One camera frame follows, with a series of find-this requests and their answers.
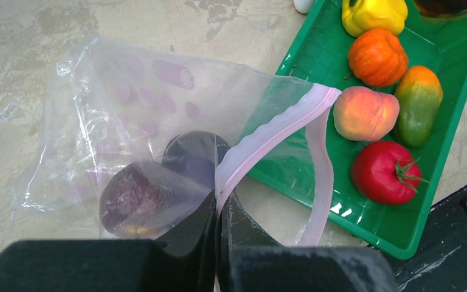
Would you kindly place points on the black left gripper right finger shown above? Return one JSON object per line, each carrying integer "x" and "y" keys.
{"x": 249, "y": 259}

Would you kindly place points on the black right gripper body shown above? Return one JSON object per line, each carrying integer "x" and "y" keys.
{"x": 442, "y": 9}

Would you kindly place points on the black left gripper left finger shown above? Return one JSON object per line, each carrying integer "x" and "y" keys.
{"x": 180, "y": 260}

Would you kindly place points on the yellow toy bell pepper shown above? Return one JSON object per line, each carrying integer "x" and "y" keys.
{"x": 360, "y": 16}

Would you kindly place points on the dark red toy apple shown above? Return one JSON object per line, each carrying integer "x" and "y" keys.
{"x": 146, "y": 199}

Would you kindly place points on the green toy mango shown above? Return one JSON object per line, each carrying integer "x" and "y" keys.
{"x": 420, "y": 94}

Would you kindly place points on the purple toy eggplant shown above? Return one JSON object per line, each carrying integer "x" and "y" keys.
{"x": 195, "y": 155}

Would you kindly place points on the toy peach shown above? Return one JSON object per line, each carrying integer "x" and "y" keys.
{"x": 361, "y": 114}

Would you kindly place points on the clear zip top bag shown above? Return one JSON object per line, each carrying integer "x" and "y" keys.
{"x": 109, "y": 104}

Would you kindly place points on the red toy tomato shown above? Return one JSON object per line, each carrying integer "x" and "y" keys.
{"x": 385, "y": 172}

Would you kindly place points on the green plastic tray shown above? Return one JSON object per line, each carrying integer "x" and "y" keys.
{"x": 319, "y": 54}

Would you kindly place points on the white PVC pipe frame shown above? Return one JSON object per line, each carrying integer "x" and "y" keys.
{"x": 303, "y": 6}

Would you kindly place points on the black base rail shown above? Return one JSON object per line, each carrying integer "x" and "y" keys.
{"x": 440, "y": 263}

